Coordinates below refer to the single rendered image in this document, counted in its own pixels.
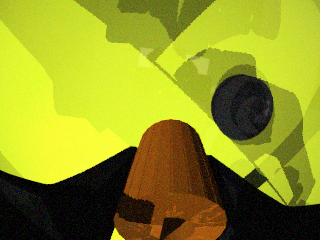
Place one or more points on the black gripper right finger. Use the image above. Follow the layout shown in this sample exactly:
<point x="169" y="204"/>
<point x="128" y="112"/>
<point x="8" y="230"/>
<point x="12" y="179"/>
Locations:
<point x="253" y="215"/>

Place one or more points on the orange tapered knob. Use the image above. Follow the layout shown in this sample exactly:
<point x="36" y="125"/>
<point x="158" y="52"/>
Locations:
<point x="170" y="193"/>

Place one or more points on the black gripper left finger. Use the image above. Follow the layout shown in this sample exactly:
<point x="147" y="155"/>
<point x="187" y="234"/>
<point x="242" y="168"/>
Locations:
<point x="79" y="208"/>

